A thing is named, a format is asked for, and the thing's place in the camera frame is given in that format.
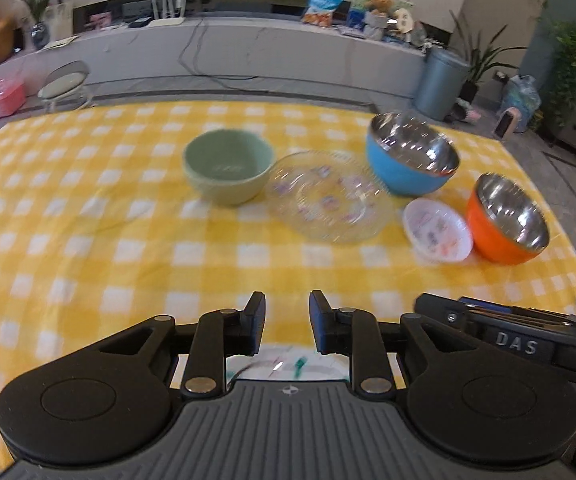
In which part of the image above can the blue snack bag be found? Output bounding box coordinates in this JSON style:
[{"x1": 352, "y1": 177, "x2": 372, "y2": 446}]
[{"x1": 301, "y1": 0, "x2": 343, "y2": 28}]

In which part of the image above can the grey blue trash bin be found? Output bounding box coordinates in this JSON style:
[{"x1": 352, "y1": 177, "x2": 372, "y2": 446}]
[{"x1": 413, "y1": 47, "x2": 470, "y2": 120}]

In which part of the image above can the clear glass patterned plate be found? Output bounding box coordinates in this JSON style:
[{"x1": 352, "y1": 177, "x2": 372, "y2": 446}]
[{"x1": 264, "y1": 151, "x2": 393, "y2": 244}]

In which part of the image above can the white fruity painted plate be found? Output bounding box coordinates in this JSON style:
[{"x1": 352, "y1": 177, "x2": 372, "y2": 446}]
[{"x1": 226, "y1": 344, "x2": 349, "y2": 386}]

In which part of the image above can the white wifi router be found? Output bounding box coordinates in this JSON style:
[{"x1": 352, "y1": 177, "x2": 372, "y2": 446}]
[{"x1": 147, "y1": 0, "x2": 187, "y2": 27}]

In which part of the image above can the blue steel bowl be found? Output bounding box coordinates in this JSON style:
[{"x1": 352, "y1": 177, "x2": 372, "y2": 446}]
[{"x1": 366, "y1": 110, "x2": 460, "y2": 197}]

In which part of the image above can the black power cable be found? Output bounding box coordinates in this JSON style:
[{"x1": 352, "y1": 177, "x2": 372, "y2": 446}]
[{"x1": 176, "y1": 18, "x2": 260, "y2": 83}]

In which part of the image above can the white tv console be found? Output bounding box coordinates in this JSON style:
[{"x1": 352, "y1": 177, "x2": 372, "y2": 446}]
[{"x1": 0, "y1": 18, "x2": 426, "y2": 98}]

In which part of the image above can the blue vase with plant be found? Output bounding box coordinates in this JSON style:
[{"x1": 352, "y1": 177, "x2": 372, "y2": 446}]
[{"x1": 8, "y1": 0, "x2": 67, "y2": 51}]

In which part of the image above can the small white patterned dish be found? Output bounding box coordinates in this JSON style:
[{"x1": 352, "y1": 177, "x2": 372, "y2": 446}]
[{"x1": 402, "y1": 198, "x2": 474, "y2": 263}]

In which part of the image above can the blue water jug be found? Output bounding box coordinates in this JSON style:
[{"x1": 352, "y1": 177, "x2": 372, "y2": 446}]
[{"x1": 500, "y1": 75, "x2": 542, "y2": 133}]

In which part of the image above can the green ceramic bowl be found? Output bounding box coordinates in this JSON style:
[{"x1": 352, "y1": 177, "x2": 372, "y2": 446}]
[{"x1": 182, "y1": 129, "x2": 275, "y2": 207}]

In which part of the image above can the yellow white checkered tablecloth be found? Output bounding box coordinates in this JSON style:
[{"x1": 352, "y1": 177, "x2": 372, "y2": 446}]
[{"x1": 0, "y1": 100, "x2": 576, "y2": 476}]

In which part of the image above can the pink plastic box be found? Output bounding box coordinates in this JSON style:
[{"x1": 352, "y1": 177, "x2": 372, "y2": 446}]
[{"x1": 0, "y1": 79, "x2": 26, "y2": 118}]

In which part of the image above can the brown teddy bear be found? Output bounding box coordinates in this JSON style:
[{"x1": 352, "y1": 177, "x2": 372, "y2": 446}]
[{"x1": 366, "y1": 0, "x2": 393, "y2": 15}]

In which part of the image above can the green potted floor plant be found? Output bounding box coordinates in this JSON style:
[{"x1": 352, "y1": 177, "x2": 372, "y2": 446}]
[{"x1": 450, "y1": 11, "x2": 526, "y2": 103}]

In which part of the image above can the orange steel bowl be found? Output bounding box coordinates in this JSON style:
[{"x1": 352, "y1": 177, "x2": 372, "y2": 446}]
[{"x1": 466, "y1": 172, "x2": 550, "y2": 266}]

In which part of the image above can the small pink heater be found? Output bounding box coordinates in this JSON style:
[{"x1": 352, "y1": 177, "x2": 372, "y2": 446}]
[{"x1": 493, "y1": 107, "x2": 521, "y2": 139}]

